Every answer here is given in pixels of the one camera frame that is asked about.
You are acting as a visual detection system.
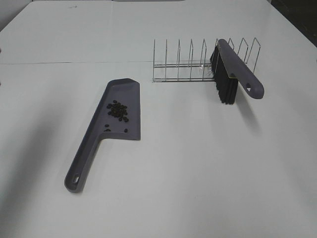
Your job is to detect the grey plastic dustpan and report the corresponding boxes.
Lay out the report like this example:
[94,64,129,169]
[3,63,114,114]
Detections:
[64,78,141,193]

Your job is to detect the pile of coffee beans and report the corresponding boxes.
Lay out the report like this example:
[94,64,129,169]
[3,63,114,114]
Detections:
[103,100,129,133]

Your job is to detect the grey hand brush black bristles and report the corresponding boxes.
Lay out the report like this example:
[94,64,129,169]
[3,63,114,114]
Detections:
[210,39,264,105]

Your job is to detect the metal wire dish rack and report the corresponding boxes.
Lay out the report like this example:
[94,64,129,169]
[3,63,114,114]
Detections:
[152,37,262,82]

